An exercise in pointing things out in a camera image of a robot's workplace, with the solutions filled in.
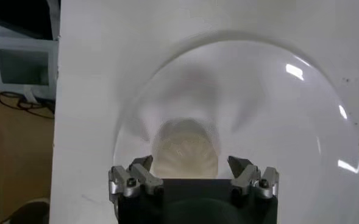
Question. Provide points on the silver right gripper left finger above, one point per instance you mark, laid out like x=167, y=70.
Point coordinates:
x=142, y=175

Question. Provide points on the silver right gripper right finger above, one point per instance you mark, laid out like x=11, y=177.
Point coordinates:
x=246, y=176

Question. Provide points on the white steamed baozi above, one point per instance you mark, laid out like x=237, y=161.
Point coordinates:
x=185, y=152

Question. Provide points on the white round plate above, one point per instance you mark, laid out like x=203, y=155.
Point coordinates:
x=258, y=106

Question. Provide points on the dark rounded floor object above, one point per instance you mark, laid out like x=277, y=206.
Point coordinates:
x=30, y=213

